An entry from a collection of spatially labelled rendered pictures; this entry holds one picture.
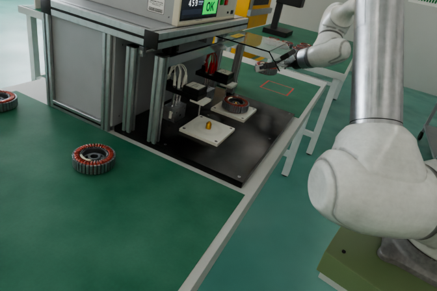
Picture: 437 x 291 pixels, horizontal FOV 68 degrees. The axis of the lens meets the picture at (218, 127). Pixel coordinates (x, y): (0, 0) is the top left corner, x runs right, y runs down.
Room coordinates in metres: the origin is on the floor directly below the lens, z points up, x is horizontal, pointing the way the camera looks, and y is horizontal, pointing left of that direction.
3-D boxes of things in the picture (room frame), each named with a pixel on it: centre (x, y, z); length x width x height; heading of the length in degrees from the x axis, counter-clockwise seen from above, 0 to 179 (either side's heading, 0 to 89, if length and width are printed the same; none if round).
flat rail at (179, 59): (1.17, 0.09, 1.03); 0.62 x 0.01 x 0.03; 159
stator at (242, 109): (1.25, -0.05, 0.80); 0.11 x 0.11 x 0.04
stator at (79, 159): (0.73, 0.32, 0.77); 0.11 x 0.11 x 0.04
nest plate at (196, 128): (1.02, 0.04, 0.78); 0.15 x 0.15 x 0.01; 69
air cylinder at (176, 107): (1.07, 0.17, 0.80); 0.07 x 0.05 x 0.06; 159
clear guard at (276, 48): (1.30, -0.06, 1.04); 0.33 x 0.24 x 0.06; 69
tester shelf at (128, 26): (1.24, 0.29, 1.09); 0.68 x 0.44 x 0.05; 159
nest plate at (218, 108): (1.25, -0.05, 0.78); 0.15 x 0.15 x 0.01; 69
